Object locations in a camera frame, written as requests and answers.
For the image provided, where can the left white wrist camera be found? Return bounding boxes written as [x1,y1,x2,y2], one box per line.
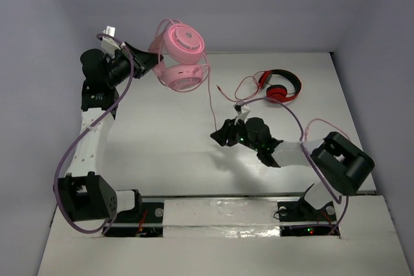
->
[99,25,124,57]

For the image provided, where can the red headphone cable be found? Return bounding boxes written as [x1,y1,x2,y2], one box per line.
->
[216,75,269,103]

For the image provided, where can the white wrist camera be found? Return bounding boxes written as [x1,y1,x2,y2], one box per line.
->
[234,101,251,125]
[99,25,124,57]

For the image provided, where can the red black headphones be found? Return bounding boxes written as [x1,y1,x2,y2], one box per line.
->
[258,69,302,103]

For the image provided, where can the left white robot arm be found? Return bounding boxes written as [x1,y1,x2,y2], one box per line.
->
[53,42,160,234]

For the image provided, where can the purple cable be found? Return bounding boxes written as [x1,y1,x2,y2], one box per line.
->
[53,33,134,235]
[235,96,350,237]

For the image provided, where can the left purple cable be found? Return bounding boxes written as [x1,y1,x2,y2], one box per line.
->
[53,33,134,235]

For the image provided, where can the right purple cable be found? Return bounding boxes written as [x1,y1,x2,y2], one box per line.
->
[235,96,350,237]

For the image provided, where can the silver foil tape strip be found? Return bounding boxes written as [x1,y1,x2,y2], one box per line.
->
[162,198,280,239]

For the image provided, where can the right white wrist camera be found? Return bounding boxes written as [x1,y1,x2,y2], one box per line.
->
[234,101,251,125]

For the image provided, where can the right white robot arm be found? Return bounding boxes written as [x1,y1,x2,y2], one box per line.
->
[210,118,375,222]

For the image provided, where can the pink headphones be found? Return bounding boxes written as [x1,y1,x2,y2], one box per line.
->
[148,19,211,93]

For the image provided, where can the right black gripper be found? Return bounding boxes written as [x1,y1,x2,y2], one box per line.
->
[211,115,261,152]

